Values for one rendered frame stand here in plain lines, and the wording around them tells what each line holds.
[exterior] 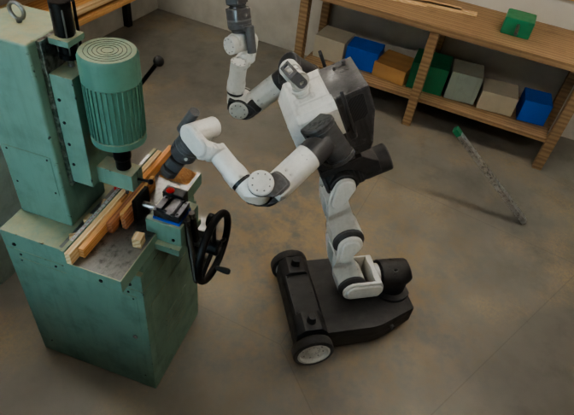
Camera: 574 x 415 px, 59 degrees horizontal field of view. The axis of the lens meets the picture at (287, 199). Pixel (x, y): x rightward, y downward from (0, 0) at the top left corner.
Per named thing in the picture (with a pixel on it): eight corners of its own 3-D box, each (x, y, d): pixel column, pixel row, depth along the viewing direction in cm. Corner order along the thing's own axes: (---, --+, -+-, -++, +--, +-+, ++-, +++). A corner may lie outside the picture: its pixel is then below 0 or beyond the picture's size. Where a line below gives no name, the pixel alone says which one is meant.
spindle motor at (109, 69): (129, 160, 158) (118, 70, 137) (79, 144, 161) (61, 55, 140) (156, 131, 171) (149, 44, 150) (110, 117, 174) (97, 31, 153)
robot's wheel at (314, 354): (282, 349, 238) (308, 360, 251) (284, 359, 235) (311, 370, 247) (314, 329, 232) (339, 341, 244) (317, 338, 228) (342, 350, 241)
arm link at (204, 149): (196, 127, 160) (222, 159, 158) (176, 134, 153) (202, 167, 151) (205, 113, 155) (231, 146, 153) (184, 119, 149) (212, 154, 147)
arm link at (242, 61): (248, 27, 188) (243, 59, 198) (230, 32, 183) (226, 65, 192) (260, 35, 186) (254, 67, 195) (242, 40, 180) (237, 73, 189)
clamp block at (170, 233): (180, 248, 176) (179, 230, 170) (146, 236, 178) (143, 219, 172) (199, 220, 187) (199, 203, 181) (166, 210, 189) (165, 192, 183)
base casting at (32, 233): (142, 294, 180) (140, 277, 174) (3, 246, 189) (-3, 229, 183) (196, 213, 212) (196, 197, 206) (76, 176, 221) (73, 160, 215)
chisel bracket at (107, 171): (133, 195, 177) (131, 177, 171) (98, 184, 179) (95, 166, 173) (144, 183, 182) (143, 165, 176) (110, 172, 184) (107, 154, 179)
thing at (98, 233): (84, 258, 165) (83, 250, 162) (79, 256, 165) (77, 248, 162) (173, 154, 210) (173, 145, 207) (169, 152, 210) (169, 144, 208)
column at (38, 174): (72, 228, 187) (25, 46, 139) (20, 211, 190) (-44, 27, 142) (106, 191, 203) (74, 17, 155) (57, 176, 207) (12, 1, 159)
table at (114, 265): (149, 303, 162) (147, 292, 158) (65, 274, 167) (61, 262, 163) (223, 189, 206) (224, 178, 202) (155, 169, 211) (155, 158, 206)
